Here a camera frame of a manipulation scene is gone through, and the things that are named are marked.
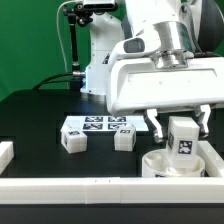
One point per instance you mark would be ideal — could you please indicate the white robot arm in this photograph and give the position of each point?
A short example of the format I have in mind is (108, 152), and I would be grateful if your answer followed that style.
(197, 24)

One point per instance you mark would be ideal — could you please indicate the overhead camera bar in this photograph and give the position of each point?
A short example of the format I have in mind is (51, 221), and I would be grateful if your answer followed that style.
(99, 4)

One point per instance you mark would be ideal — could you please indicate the white sheet with tags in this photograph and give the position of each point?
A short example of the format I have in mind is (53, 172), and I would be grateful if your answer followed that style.
(102, 123)

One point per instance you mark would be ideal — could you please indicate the white round stool seat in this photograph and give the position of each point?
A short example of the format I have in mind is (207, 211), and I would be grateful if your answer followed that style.
(155, 164)

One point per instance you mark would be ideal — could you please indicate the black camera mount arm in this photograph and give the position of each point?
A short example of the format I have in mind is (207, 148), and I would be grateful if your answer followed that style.
(76, 16)

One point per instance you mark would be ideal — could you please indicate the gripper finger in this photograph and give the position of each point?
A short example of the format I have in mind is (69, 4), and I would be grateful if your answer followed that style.
(150, 118)
(202, 112)

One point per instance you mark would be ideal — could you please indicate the white left fence block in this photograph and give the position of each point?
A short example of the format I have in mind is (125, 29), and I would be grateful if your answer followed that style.
(6, 154)

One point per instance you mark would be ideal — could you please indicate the white front fence rail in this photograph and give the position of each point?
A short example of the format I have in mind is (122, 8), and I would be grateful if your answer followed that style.
(111, 190)

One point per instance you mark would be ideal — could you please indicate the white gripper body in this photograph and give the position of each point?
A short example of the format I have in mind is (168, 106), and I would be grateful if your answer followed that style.
(163, 75)

